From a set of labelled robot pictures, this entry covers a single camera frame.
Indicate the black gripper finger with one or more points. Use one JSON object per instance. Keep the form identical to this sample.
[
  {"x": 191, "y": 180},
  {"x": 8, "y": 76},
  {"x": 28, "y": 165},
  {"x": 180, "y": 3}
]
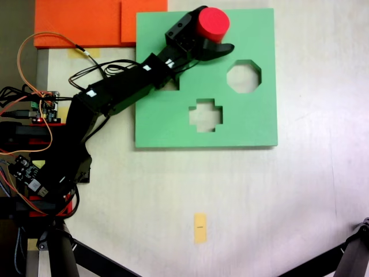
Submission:
[
  {"x": 214, "y": 52},
  {"x": 192, "y": 14}
]

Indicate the red cylinder block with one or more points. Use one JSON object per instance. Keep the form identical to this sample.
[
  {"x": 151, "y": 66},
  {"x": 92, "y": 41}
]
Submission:
[{"x": 213, "y": 23}]

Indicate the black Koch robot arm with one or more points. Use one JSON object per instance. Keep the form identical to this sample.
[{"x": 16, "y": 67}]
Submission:
[{"x": 115, "y": 89}]

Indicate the green shape sorting board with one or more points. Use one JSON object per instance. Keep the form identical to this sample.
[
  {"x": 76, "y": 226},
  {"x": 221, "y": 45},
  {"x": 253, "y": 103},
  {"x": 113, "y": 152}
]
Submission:
[{"x": 253, "y": 121}]

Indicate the green circuit board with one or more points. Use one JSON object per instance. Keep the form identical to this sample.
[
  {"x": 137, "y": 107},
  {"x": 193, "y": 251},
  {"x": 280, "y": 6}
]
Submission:
[{"x": 46, "y": 106}]

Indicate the yellow tape strip black mark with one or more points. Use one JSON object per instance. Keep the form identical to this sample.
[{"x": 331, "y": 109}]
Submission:
[{"x": 200, "y": 231}]

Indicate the black red table clamp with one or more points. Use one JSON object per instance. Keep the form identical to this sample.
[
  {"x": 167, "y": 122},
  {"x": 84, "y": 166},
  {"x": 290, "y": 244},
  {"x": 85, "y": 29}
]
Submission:
[
  {"x": 23, "y": 132},
  {"x": 17, "y": 207}
]

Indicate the black circuit board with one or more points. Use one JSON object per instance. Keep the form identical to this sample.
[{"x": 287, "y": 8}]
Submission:
[{"x": 23, "y": 168}]

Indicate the grey adapter module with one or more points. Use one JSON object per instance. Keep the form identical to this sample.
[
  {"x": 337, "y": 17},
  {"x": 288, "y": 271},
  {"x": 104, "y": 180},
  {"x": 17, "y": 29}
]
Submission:
[{"x": 37, "y": 187}]

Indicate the notched black tripod leg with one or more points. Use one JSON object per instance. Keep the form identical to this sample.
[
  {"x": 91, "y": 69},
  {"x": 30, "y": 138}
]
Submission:
[{"x": 356, "y": 254}]

